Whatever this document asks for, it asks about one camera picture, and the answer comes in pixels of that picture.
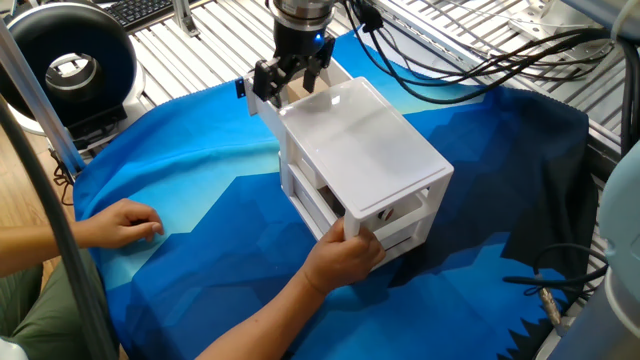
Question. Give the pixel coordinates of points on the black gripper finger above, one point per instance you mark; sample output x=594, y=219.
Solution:
x=267, y=77
x=320, y=62

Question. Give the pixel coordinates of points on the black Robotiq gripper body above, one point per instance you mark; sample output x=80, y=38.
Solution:
x=302, y=40

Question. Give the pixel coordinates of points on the brown wooden block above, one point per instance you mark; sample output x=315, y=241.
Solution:
x=299, y=90

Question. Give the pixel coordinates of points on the white plastic drawer cabinet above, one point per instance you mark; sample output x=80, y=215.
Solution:
x=365, y=145

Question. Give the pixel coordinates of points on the person's left forearm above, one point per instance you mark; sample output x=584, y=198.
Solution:
x=35, y=247

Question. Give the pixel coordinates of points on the person's right forearm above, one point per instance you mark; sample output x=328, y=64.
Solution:
x=260, y=325

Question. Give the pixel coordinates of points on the white drawer with black knob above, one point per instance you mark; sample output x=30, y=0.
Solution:
x=400, y=242

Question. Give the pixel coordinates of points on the person's right hand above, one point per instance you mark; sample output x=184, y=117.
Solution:
x=340, y=260

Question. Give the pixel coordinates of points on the person's left hand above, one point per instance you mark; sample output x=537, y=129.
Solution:
x=120, y=225

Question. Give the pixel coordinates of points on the black computer keyboard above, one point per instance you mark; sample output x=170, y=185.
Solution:
x=135, y=11

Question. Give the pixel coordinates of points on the blue mountain sun cloth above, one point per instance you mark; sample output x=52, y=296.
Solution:
x=225, y=280

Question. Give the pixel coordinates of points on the green trousers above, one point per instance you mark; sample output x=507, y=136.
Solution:
x=35, y=320

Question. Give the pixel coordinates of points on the small aluminium bracket post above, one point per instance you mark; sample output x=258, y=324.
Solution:
x=182, y=17

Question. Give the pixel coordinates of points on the blue-grey aluminium post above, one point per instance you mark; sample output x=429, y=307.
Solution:
x=37, y=100

